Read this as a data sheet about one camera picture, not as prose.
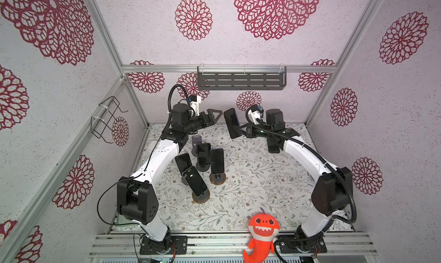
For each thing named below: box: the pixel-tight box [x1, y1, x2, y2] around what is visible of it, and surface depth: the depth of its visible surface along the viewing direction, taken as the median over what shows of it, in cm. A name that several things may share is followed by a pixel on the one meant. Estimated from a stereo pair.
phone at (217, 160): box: [209, 147, 225, 174], surface depth 89 cm
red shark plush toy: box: [242, 207, 281, 263], surface depth 71 cm
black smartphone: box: [223, 107, 242, 139], surface depth 84 cm
